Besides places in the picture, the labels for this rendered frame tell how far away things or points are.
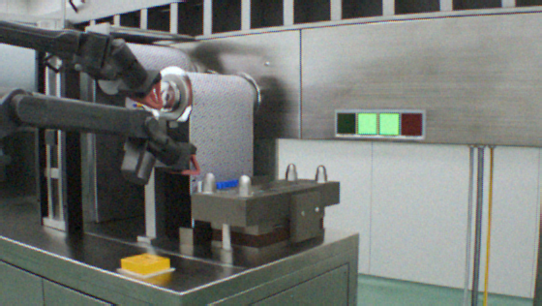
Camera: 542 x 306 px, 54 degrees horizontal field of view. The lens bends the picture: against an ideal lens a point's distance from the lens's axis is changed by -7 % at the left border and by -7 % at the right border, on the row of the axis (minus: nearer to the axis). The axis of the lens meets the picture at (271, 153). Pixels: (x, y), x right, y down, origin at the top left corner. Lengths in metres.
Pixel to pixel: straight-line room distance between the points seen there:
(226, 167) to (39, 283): 0.56
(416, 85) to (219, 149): 0.51
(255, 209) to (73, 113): 0.46
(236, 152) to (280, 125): 0.17
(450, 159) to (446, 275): 0.79
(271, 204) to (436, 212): 2.70
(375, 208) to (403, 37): 2.76
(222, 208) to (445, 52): 0.63
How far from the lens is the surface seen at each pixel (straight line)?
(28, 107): 0.87
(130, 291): 1.11
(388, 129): 1.40
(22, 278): 1.54
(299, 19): 1.61
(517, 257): 3.79
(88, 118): 1.03
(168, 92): 1.36
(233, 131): 1.46
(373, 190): 4.06
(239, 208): 1.21
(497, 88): 1.32
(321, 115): 1.50
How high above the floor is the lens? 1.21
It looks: 4 degrees down
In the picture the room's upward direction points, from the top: straight up
